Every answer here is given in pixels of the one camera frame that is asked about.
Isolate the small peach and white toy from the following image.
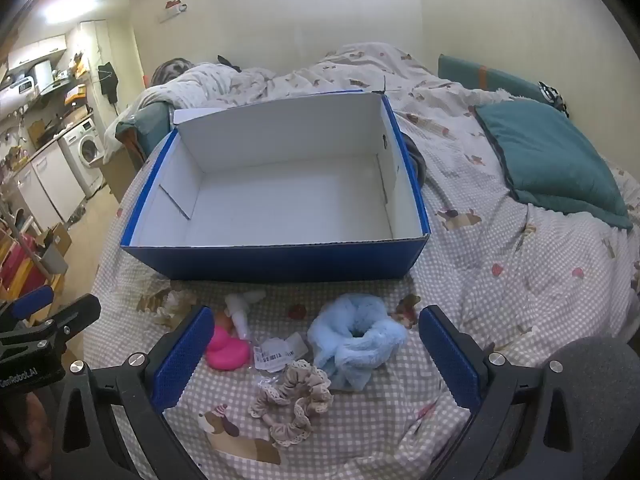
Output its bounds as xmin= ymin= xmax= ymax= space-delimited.
xmin=215 ymin=294 xmax=251 ymax=341

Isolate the pink soft toy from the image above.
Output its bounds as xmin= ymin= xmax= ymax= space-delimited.
xmin=205 ymin=324 xmax=251 ymax=372

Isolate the red cloth on rack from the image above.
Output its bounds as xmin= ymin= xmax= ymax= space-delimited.
xmin=0 ymin=232 xmax=38 ymax=301

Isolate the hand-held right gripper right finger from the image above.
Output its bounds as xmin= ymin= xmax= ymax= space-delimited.
xmin=419 ymin=305 xmax=591 ymax=480

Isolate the light blue fluffy scrunchie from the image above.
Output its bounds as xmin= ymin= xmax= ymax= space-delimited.
xmin=306 ymin=294 xmax=408 ymax=392

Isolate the white kitchen cabinet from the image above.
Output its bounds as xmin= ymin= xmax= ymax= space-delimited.
xmin=12 ymin=147 xmax=86 ymax=231

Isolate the white washing machine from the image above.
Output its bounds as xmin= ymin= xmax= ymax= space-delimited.
xmin=59 ymin=119 xmax=107 ymax=198

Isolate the blue cardboard box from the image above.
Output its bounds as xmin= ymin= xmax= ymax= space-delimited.
xmin=120 ymin=91 xmax=432 ymax=283

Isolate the teal bed base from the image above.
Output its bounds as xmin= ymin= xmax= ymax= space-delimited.
xmin=115 ymin=101 xmax=176 ymax=171

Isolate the teal pillow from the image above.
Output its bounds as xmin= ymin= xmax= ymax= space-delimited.
xmin=474 ymin=100 xmax=633 ymax=231

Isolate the wall hook with red item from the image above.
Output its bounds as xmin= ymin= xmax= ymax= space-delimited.
xmin=159 ymin=0 xmax=188 ymax=23

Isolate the grey striped cloth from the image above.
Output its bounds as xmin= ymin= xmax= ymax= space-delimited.
xmin=151 ymin=58 xmax=196 ymax=86

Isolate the dark grey cloth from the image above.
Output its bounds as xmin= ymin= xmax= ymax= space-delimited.
xmin=405 ymin=135 xmax=428 ymax=186

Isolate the cream ruffled lace scrunchie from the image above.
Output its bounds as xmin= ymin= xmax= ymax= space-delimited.
xmin=152 ymin=287 xmax=198 ymax=328

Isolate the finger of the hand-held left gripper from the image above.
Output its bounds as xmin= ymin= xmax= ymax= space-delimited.
xmin=0 ymin=285 xmax=55 ymax=331
xmin=0 ymin=294 xmax=102 ymax=356

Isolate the teal cushion with orange stripe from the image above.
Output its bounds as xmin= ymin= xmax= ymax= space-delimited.
xmin=438 ymin=54 xmax=546 ymax=103

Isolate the black and white cloth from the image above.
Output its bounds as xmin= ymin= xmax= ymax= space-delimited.
xmin=537 ymin=80 xmax=571 ymax=118

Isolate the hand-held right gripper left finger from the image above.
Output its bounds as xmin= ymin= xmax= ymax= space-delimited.
xmin=52 ymin=305 xmax=216 ymax=480

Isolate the person's left hand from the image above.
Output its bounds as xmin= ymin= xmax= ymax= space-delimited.
xmin=0 ymin=392 xmax=53 ymax=480

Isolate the person's grey clothing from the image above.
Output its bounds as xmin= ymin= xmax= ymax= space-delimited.
xmin=542 ymin=336 xmax=640 ymax=480

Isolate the clear plastic bag with label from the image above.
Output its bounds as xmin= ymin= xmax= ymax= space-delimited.
xmin=252 ymin=332 xmax=308 ymax=376

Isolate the checked dog print duvet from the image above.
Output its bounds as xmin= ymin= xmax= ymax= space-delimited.
xmin=82 ymin=42 xmax=640 ymax=480

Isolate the beige lace scrunchie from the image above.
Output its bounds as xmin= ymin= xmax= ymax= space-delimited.
xmin=247 ymin=360 xmax=333 ymax=448

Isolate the white wall cabinet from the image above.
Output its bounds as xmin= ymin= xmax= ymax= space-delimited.
xmin=7 ymin=35 xmax=68 ymax=68

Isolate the open cardboard box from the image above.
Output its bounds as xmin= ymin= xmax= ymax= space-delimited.
xmin=30 ymin=222 xmax=73 ymax=276

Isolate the brown cardboard sheet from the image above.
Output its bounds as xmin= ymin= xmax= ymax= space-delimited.
xmin=102 ymin=152 xmax=146 ymax=206

